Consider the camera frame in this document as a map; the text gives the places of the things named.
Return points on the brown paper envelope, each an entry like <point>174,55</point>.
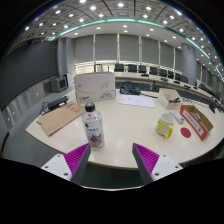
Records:
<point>60,118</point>

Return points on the grey box monitor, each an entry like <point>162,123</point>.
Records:
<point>59,84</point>

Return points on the group of round ceiling lights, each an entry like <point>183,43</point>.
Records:
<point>93,8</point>

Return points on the small white flat carton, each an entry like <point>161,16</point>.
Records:
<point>176,116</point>

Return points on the black desk telephone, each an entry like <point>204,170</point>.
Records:
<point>130,90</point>

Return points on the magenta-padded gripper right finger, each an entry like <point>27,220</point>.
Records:
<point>147,159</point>

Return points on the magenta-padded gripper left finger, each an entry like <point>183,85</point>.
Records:
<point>76,159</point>

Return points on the black power strip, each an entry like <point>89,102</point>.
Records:
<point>56,102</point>

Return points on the green whiteboard eraser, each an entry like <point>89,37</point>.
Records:
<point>198,117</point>

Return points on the open brown box, red side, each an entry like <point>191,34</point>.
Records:
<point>192,124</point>

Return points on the large white printed box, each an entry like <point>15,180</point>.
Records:
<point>95,87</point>

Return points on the small open white cardboard box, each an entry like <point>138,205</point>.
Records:
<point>165,99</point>

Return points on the clear bottle with white label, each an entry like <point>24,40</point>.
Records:
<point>92,126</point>

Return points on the row of black office chairs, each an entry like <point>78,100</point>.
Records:
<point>133,68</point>

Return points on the white printed paper sheet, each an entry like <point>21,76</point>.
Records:
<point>136,100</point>

